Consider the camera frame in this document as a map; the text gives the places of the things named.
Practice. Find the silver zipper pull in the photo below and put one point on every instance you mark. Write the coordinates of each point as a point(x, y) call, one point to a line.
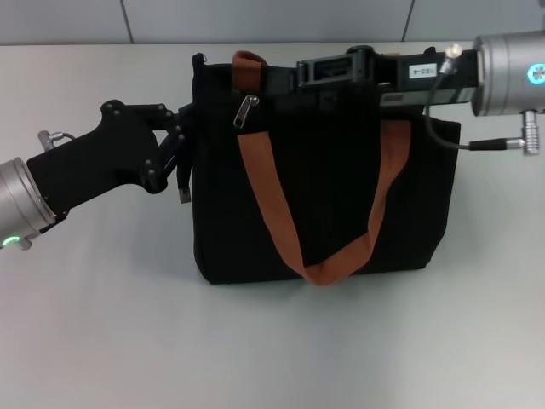
point(244, 111)

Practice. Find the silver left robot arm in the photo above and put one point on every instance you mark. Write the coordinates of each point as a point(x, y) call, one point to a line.
point(17, 200)

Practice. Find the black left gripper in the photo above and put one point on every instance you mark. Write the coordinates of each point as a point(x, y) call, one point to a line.
point(98, 157)

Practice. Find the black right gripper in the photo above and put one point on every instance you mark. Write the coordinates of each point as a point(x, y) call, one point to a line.
point(383, 74)

